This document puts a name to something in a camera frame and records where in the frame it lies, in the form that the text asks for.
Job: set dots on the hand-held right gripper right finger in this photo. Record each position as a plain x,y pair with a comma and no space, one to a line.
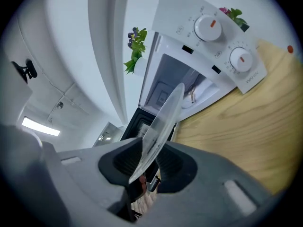
208,185

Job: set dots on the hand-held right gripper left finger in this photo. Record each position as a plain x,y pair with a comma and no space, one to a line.
90,169

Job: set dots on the clear glass plate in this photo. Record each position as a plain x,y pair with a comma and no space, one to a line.
163,124

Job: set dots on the glass partition window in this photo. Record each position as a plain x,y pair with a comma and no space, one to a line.
107,135

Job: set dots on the long ceiling light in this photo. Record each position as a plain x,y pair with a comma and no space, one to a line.
40,126

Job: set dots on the green leafy potted plant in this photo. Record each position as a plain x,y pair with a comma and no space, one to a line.
129,66

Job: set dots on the small white microwave knob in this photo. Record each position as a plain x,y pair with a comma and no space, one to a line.
241,59

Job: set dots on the purple flower potted plant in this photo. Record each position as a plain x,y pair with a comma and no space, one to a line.
137,40

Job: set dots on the large white microwave knob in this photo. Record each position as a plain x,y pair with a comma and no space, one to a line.
207,28

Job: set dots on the red round sticker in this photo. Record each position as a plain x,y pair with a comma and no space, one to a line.
290,49

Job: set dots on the pink flower potted plant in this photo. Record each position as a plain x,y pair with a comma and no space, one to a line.
234,16

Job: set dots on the white microwave oven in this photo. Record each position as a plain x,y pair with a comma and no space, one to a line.
180,15

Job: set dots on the ceiling dome camera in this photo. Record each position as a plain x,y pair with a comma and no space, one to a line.
59,105

